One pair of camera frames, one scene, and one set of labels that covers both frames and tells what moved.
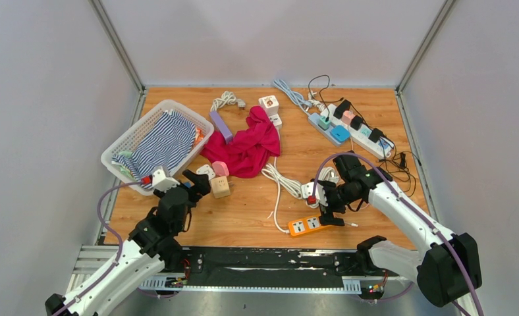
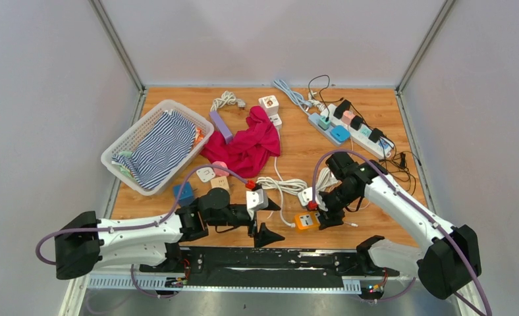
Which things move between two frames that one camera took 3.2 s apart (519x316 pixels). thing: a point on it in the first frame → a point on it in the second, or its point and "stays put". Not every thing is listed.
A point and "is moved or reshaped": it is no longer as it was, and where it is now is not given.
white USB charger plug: [206, 169] stays put
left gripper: [201, 185] → [265, 236]
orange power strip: [304, 224] is moved or reshaped
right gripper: [327, 216] stays put
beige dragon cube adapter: [220, 187] stays put
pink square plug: [220, 168] stays put
